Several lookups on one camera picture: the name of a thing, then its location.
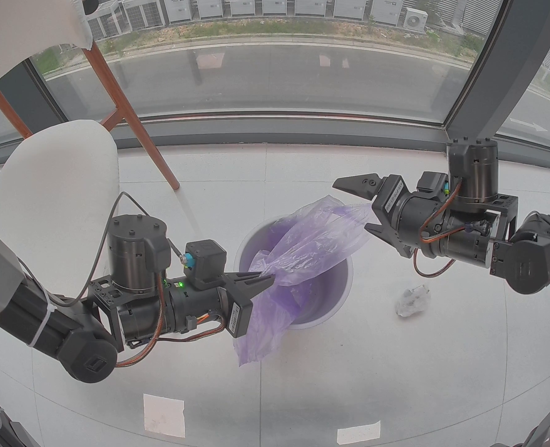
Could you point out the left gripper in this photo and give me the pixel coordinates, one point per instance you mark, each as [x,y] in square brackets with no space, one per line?
[195,308]

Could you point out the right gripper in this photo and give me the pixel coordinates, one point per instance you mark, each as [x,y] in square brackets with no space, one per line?
[412,219]

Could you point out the purple plastic bag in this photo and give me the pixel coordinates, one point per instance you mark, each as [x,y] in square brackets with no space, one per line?
[298,249]

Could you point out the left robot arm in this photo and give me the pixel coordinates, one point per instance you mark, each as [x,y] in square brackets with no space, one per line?
[84,342]

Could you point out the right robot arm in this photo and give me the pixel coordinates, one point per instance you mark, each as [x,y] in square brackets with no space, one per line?
[530,254]

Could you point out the white trash bin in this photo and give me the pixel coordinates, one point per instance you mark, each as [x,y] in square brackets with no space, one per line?
[330,291]

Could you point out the crumpled clear wrapper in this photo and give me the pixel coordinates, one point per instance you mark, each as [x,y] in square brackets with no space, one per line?
[412,301]

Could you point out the window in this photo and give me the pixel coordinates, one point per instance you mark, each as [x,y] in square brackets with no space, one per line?
[275,77]

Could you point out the white cushioned wooden chair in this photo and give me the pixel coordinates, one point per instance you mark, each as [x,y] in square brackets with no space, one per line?
[51,189]

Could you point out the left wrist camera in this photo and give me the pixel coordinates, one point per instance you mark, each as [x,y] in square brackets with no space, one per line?
[205,261]

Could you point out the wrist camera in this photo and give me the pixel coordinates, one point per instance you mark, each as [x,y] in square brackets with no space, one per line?
[205,261]
[430,184]

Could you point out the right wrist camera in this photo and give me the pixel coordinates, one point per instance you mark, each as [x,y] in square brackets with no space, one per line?
[430,184]

